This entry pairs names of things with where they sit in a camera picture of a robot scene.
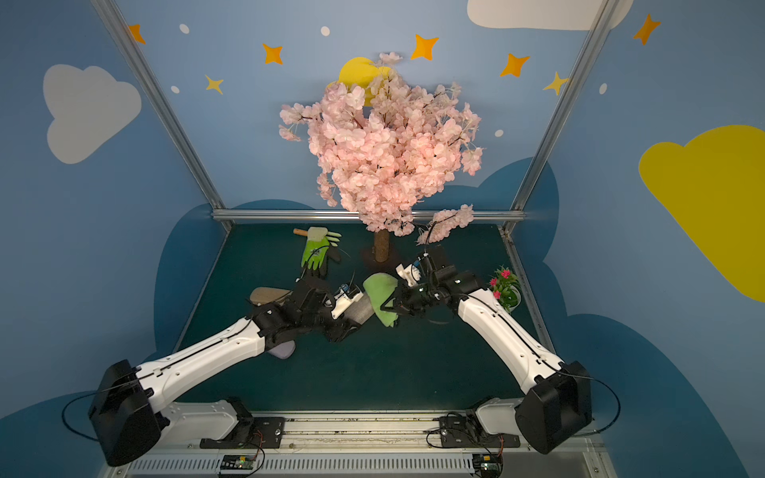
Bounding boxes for pink cherry blossom tree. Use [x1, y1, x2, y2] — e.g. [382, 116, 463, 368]
[279, 52, 483, 237]

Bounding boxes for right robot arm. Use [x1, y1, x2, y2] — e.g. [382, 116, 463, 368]
[381, 246, 593, 454]

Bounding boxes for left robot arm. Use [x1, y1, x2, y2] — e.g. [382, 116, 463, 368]
[88, 277, 375, 467]

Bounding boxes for purple eyeglass case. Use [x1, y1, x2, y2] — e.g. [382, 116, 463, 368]
[268, 341, 296, 360]

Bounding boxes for right aluminium frame post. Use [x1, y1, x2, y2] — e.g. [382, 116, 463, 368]
[501, 0, 622, 237]

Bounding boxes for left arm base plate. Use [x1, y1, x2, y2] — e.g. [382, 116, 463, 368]
[199, 416, 286, 449]

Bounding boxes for controller board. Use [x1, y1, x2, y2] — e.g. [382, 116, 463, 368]
[219, 454, 257, 475]
[472, 453, 503, 478]

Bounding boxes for brown tree base plate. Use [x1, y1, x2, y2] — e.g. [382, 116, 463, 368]
[361, 246, 402, 275]

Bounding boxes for grey eyeglass case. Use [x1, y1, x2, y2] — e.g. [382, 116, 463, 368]
[344, 293, 376, 326]

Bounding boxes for tan eyeglass case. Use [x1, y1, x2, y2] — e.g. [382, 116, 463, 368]
[248, 287, 292, 307]

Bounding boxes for green black work glove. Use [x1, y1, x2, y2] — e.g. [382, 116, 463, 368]
[301, 237, 342, 279]

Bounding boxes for aluminium frame post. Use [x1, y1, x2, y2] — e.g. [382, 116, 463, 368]
[91, 0, 226, 211]
[501, 0, 622, 237]

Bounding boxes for left controller board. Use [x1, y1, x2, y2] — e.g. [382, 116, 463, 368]
[219, 454, 257, 475]

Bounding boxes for small pink flower pot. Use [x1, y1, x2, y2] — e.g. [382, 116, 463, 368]
[489, 268, 522, 313]

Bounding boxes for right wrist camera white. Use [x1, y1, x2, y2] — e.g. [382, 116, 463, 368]
[396, 264, 422, 288]

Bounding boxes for left aluminium frame post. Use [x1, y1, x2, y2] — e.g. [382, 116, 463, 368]
[91, 0, 226, 211]

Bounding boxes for green grey microfiber cloth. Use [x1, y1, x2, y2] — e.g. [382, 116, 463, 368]
[363, 273, 398, 328]

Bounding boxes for right controller board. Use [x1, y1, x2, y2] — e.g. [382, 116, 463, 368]
[472, 453, 503, 478]

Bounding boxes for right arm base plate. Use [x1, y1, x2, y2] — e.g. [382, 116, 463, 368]
[437, 412, 521, 451]

